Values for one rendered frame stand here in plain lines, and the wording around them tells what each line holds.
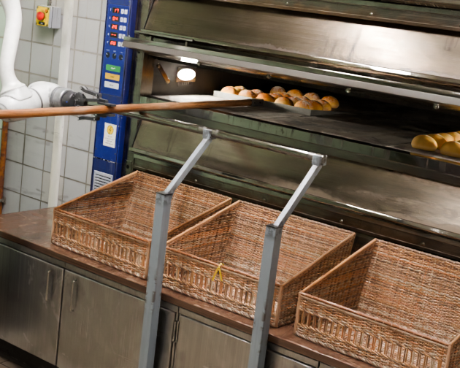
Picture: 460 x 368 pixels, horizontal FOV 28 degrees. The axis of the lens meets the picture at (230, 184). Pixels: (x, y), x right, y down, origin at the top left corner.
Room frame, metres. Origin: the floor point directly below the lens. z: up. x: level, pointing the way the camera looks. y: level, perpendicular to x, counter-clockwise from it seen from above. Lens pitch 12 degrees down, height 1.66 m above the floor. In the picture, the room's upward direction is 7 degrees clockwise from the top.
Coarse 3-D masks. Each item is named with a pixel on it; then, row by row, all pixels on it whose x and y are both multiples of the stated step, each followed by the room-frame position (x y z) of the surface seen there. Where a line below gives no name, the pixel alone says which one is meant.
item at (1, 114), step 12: (36, 108) 3.10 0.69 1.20; (48, 108) 3.14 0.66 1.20; (60, 108) 3.19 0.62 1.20; (72, 108) 3.23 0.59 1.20; (84, 108) 3.28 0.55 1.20; (96, 108) 3.33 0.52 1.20; (108, 108) 3.37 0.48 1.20; (120, 108) 3.43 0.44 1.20; (132, 108) 3.48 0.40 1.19; (144, 108) 3.53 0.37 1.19; (156, 108) 3.59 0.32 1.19; (168, 108) 3.65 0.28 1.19; (180, 108) 3.72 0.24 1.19; (192, 108) 3.79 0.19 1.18
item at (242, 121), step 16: (144, 96) 4.03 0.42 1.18; (192, 112) 3.86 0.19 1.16; (208, 112) 3.80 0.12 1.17; (224, 112) 3.79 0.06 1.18; (256, 128) 3.65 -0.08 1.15; (272, 128) 3.61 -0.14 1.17; (288, 128) 3.56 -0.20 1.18; (320, 144) 3.47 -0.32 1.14; (336, 144) 3.43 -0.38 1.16; (352, 144) 3.39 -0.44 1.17; (368, 144) 3.38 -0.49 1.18; (400, 160) 3.27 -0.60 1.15; (416, 160) 3.23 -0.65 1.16; (432, 160) 3.19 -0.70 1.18
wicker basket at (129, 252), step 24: (96, 192) 3.79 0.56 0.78; (192, 192) 3.77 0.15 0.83; (72, 216) 3.55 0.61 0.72; (96, 216) 3.81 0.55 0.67; (120, 216) 3.92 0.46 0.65; (144, 216) 3.88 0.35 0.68; (192, 216) 3.73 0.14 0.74; (72, 240) 3.54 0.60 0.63; (96, 240) 3.71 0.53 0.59; (120, 240) 3.38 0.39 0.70; (144, 240) 3.30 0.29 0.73; (192, 240) 3.48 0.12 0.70; (120, 264) 3.37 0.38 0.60; (144, 264) 3.30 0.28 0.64
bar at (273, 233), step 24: (168, 120) 3.44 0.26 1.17; (264, 144) 3.17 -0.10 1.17; (312, 168) 3.02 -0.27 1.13; (168, 192) 3.16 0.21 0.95; (168, 216) 3.16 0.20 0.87; (288, 216) 2.91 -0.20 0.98; (264, 240) 2.87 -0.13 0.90; (264, 264) 2.86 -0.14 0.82; (264, 288) 2.85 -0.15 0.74; (144, 312) 3.15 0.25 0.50; (264, 312) 2.84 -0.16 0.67; (144, 336) 3.14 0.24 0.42; (264, 336) 2.86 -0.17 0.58; (144, 360) 3.14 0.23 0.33; (264, 360) 2.87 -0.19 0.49
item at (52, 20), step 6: (42, 6) 4.35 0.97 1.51; (48, 6) 4.33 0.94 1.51; (48, 12) 4.32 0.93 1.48; (54, 12) 4.33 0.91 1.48; (60, 12) 4.36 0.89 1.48; (36, 18) 4.36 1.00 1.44; (48, 18) 4.31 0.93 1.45; (54, 18) 4.33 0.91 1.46; (60, 18) 4.36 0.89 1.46; (36, 24) 4.36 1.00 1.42; (42, 24) 4.34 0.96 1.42; (48, 24) 4.32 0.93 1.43; (54, 24) 4.34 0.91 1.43; (60, 24) 4.37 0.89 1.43
